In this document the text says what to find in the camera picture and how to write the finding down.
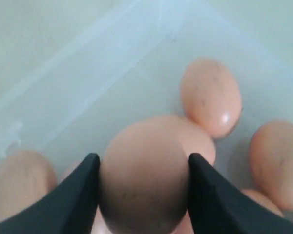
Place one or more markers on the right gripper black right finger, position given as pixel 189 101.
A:
pixel 217 207

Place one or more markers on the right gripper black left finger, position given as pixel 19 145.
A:
pixel 69 209

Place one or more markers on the brown egg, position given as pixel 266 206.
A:
pixel 144 174
pixel 210 96
pixel 262 200
pixel 25 177
pixel 271 161

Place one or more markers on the clear plastic tray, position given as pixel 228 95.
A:
pixel 73 74

